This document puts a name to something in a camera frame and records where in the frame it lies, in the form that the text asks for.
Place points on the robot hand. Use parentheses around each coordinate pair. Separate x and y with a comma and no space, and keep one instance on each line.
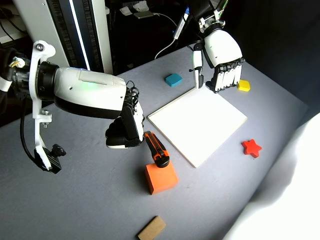
(90,92)
(222,47)

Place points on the orange black utility knife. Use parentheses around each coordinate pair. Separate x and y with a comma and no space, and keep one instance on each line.
(156,147)

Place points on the orange cube block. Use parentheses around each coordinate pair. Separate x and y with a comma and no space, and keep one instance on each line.
(161,180)

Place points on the white square board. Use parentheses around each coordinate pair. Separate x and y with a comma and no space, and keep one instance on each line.
(195,125)

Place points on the yellow block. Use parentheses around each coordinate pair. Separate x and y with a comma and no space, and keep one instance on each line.
(244,85)

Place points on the white usb adapter stick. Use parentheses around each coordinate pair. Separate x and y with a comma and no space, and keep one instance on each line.
(178,27)

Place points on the teal rounded block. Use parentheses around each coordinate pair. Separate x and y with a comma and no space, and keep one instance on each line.
(173,80)

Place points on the silver power bank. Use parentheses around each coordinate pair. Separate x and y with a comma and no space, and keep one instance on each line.
(143,14)

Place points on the crumpled white paper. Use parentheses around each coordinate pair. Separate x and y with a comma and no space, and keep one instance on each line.
(125,10)
(140,6)

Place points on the white robot body column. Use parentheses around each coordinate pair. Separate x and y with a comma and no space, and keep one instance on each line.
(37,20)

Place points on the red star block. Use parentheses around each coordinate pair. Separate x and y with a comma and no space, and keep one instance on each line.
(251,148)

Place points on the grey table cloth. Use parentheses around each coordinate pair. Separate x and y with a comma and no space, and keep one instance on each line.
(75,200)

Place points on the tan wooden block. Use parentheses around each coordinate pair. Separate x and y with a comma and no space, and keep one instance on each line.
(151,228)

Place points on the blurred white shell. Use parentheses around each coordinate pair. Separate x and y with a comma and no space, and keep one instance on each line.
(287,200)

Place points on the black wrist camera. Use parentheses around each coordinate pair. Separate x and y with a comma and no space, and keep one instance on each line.
(53,157)

